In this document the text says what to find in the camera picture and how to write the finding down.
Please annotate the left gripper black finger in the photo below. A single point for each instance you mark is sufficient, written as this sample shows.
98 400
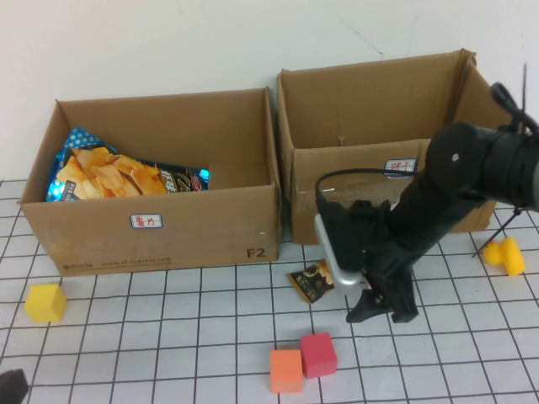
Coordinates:
12 387

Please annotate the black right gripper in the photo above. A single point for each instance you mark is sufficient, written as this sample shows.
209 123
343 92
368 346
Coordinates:
391 273

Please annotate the blue shrimp chips bag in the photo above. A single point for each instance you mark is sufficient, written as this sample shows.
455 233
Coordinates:
109 177

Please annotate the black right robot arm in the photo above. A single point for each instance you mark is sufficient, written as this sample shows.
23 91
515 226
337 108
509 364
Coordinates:
421 219

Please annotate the brown biscuit snack packet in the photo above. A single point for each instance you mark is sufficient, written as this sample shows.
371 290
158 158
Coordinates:
309 282

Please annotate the red foam cube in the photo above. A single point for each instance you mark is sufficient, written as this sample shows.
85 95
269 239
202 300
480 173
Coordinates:
318 355

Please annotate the yellow foam cube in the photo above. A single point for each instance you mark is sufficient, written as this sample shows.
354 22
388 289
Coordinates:
44 303

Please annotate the orange foam cube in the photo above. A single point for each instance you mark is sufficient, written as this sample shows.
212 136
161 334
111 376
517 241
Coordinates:
286 372

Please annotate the yellow rubber duck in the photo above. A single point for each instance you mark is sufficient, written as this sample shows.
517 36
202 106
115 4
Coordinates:
507 256

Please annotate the white grid table cover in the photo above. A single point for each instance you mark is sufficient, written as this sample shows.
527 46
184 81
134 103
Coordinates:
189 320

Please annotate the cardboard box with clear tape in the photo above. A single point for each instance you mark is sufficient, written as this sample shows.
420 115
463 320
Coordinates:
358 118

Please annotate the cardboard box with F2 print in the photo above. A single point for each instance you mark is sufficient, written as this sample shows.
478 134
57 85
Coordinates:
168 235

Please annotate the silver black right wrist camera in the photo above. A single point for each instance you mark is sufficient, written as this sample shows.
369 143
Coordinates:
343 282

